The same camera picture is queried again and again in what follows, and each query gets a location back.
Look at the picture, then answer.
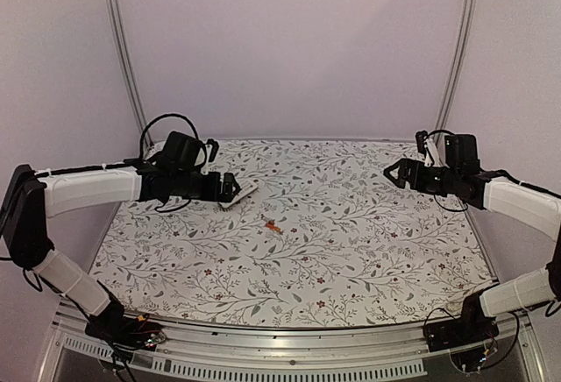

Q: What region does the aluminium frame post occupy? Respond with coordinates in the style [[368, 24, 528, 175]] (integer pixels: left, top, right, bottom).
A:
[[436, 0, 477, 129], [105, 0, 147, 134]]

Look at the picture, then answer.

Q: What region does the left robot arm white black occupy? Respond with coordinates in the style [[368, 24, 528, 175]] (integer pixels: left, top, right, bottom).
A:
[[1, 131, 240, 342]]

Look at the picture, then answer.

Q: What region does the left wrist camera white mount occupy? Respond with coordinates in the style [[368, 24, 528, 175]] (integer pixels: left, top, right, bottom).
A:
[[195, 138, 219, 168]]

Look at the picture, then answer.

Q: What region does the floral patterned table mat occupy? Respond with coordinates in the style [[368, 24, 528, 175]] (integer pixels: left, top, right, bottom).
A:
[[90, 140, 495, 328]]

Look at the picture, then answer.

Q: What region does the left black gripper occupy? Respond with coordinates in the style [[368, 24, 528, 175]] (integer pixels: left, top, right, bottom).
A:
[[173, 169, 240, 202]]

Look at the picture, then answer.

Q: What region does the right aluminium frame post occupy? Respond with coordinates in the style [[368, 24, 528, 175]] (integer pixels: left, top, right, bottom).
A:
[[436, 0, 477, 129]]

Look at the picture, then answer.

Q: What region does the orange battery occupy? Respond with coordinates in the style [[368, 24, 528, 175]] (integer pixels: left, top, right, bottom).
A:
[[266, 220, 283, 235]]

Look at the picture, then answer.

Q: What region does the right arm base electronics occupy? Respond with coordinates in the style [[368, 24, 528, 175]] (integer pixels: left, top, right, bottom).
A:
[[423, 308, 500, 373]]

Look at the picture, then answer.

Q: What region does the right black camera cable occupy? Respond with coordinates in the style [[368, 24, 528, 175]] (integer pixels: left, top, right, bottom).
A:
[[427, 129, 468, 213]]

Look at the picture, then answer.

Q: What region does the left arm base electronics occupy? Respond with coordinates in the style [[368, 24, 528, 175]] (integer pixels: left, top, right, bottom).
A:
[[85, 314, 167, 351]]

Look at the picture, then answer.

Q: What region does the black camera cable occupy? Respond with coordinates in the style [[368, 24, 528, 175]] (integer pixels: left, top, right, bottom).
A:
[[138, 113, 201, 159], [427, 129, 468, 213]]

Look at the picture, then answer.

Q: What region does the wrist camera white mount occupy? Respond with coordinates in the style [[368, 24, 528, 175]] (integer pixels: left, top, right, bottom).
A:
[[415, 131, 442, 167], [195, 138, 219, 168]]

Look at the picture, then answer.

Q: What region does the grey white remote control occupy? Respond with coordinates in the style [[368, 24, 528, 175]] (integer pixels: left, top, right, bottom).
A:
[[218, 181, 259, 209]]

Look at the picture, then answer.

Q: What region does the left black camera cable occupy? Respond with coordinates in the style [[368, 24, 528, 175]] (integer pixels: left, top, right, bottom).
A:
[[138, 113, 201, 159]]

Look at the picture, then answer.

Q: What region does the front aluminium rail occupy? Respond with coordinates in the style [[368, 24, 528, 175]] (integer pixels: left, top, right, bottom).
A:
[[37, 301, 549, 381]]

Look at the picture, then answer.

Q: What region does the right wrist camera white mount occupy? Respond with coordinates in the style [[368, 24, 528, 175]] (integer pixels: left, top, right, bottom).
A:
[[415, 131, 442, 167]]

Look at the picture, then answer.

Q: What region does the left aluminium frame post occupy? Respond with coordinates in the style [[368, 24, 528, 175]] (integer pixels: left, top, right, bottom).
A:
[[105, 0, 147, 134]]

